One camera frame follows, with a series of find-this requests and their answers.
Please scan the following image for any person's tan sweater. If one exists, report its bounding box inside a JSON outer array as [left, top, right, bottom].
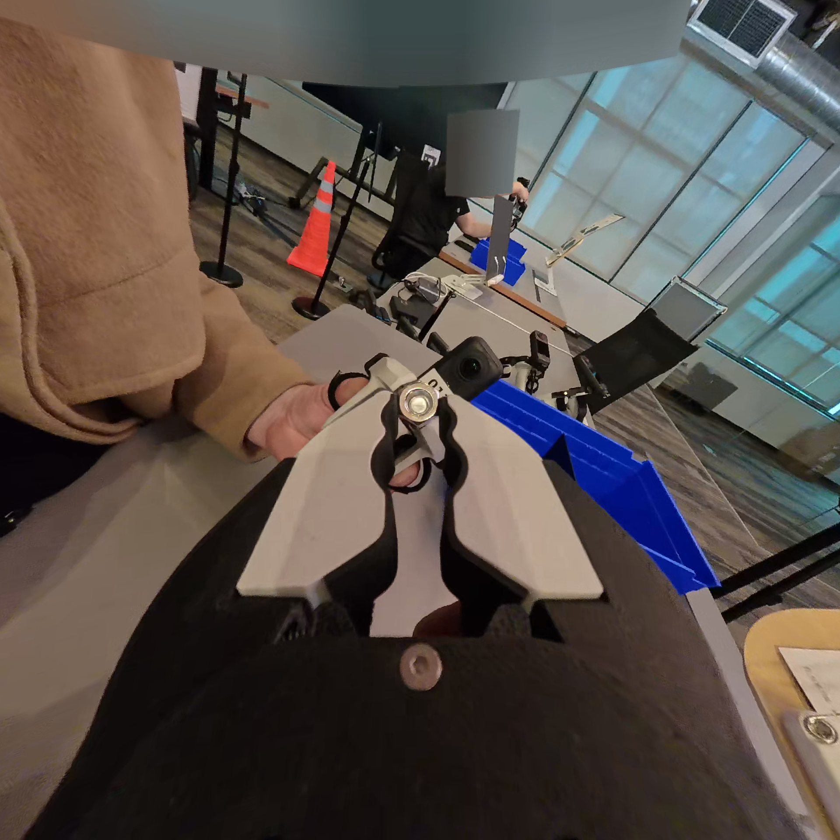
[[0, 18, 212, 445]]

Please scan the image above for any white stand base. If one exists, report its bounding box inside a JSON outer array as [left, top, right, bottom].
[[743, 608, 840, 840]]

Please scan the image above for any black tilted stand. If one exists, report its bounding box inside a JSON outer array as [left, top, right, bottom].
[[574, 276, 729, 399]]

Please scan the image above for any black camera device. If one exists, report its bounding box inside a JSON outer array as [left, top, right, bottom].
[[527, 331, 553, 396], [572, 353, 613, 401]]

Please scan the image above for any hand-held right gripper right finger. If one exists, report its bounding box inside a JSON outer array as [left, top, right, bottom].
[[438, 395, 605, 636]]

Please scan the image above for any dark grey cabinet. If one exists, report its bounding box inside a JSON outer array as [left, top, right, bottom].
[[684, 363, 740, 412]]

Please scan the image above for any person's left hand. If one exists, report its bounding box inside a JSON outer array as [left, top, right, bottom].
[[246, 377, 429, 492]]

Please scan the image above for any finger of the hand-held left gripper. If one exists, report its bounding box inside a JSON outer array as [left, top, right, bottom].
[[364, 354, 416, 396]]

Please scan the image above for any large black screen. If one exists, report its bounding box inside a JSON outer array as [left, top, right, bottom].
[[302, 81, 510, 153]]

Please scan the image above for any orange traffic cone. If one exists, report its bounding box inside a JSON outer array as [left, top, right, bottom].
[[286, 160, 338, 278]]

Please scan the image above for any grey flat bar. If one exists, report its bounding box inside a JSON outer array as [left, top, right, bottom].
[[486, 194, 515, 287]]

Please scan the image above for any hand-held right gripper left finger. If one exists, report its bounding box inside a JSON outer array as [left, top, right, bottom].
[[235, 392, 399, 636]]

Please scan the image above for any black stanchion post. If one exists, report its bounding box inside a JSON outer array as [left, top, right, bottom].
[[199, 71, 252, 290]]

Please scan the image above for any blue plastic bin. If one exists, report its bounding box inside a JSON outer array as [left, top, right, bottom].
[[469, 237, 529, 287], [470, 378, 723, 595]]

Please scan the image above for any white air vent grille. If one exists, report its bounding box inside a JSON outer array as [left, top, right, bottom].
[[685, 0, 799, 68]]

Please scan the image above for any round metal duct pipe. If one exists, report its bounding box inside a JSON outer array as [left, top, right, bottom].
[[755, 29, 840, 133]]

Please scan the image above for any person's right hand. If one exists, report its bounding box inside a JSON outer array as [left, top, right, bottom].
[[412, 601, 464, 637]]

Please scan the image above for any steel hex nut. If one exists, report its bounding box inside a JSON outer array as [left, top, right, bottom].
[[395, 381, 442, 425]]

